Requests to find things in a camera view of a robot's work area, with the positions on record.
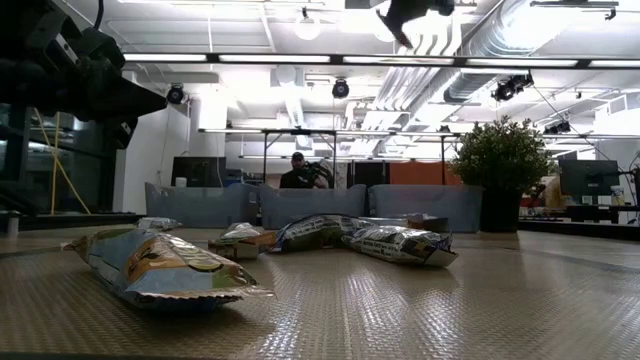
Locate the white patterned sheet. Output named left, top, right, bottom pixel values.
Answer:
left=329, top=159, right=350, bottom=189

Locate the overhead LED light bar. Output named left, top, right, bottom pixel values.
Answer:
left=122, top=52, right=640, bottom=70

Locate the black cabinet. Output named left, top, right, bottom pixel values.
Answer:
left=351, top=160, right=391, bottom=189

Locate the silver ventilation duct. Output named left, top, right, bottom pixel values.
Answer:
left=442, top=0, right=539, bottom=105

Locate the green brown granola bar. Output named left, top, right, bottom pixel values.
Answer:
left=207, top=222, right=278, bottom=261

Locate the white cylindrical post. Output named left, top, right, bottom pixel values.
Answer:
left=3, top=209, right=22, bottom=239

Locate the pale blue granola bar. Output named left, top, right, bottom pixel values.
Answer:
left=135, top=216, right=182, bottom=232

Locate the black frame stand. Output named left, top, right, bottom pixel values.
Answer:
left=261, top=128, right=338, bottom=190

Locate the person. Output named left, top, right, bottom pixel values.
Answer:
left=278, top=151, right=321, bottom=190

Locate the black monitor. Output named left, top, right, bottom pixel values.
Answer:
left=558, top=158, right=620, bottom=197
left=171, top=156, right=227, bottom=189

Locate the green potted plant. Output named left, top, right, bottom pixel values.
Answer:
left=449, top=114, right=557, bottom=234

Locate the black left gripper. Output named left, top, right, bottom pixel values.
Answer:
left=56, top=51, right=169, bottom=152

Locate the large foreground chip bag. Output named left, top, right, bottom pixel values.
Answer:
left=60, top=227, right=276, bottom=312

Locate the black ceiling camera cluster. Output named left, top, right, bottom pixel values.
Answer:
left=490, top=72, right=535, bottom=103

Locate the clear grey plastic bin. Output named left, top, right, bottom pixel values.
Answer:
left=368, top=183, right=484, bottom=234
left=258, top=183, right=368, bottom=232
left=144, top=182, right=259, bottom=229

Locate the orange partition panel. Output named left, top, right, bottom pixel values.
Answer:
left=389, top=162, right=459, bottom=187

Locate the black desk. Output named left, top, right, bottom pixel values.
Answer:
left=567, top=203, right=640, bottom=225

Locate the silver green chip bag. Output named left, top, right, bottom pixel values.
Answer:
left=342, top=224, right=459, bottom=268

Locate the black-bordered silicone baking mat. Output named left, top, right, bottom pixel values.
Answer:
left=0, top=238, right=640, bottom=360

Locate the round white pendant lamp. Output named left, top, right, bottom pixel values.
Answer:
left=293, top=7, right=322, bottom=42

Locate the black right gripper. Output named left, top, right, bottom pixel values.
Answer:
left=377, top=0, right=442, bottom=50

